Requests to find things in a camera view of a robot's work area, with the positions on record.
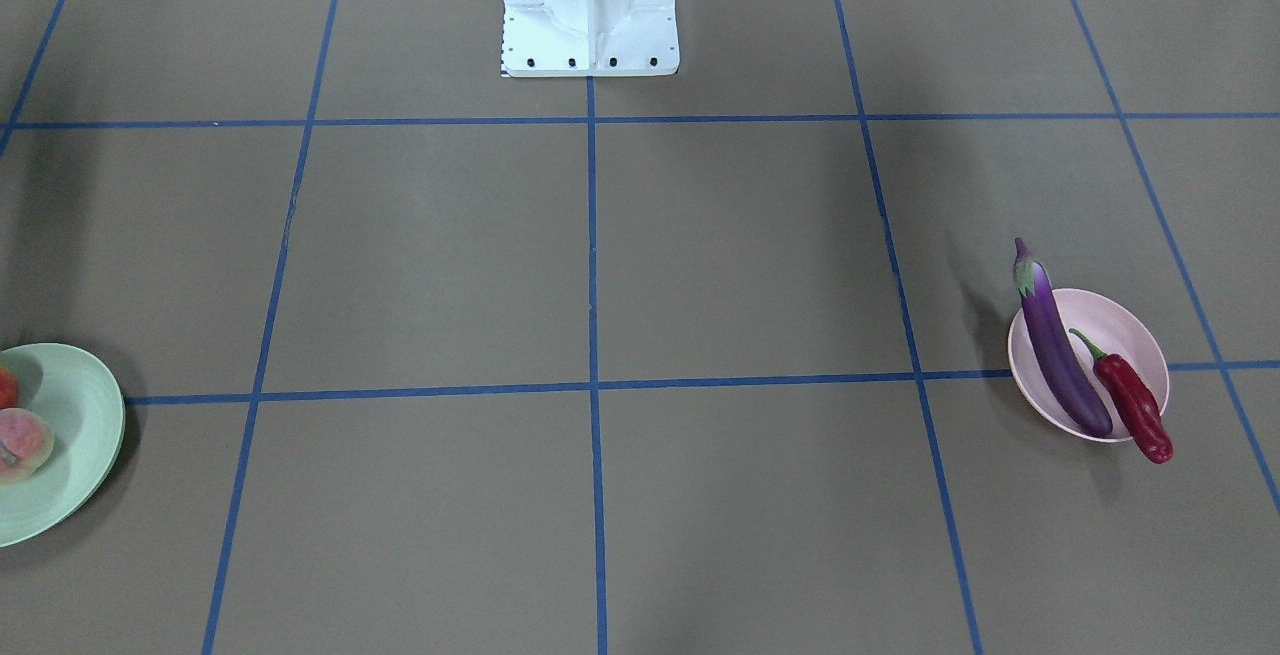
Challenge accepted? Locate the purple eggplant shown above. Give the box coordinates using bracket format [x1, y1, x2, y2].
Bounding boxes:
[1012, 237, 1114, 438]

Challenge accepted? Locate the red chili pepper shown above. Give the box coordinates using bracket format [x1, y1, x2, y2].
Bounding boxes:
[1068, 328, 1174, 464]

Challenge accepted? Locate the yellow pink peach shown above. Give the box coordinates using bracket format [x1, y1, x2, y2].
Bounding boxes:
[1, 406, 56, 486]

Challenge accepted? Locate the white metal stand base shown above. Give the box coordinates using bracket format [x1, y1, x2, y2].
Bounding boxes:
[500, 0, 681, 78]

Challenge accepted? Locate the pink plate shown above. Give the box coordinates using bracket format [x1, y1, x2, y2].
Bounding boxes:
[1006, 289, 1170, 444]

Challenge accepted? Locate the green plate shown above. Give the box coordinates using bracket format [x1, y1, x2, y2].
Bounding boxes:
[1, 342, 125, 548]

